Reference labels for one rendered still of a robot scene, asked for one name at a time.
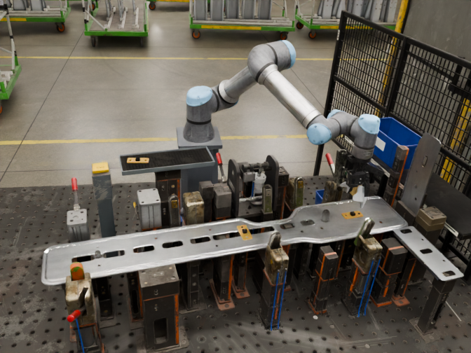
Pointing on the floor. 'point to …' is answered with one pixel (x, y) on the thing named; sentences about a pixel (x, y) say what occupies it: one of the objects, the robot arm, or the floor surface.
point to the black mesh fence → (447, 247)
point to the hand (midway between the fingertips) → (356, 198)
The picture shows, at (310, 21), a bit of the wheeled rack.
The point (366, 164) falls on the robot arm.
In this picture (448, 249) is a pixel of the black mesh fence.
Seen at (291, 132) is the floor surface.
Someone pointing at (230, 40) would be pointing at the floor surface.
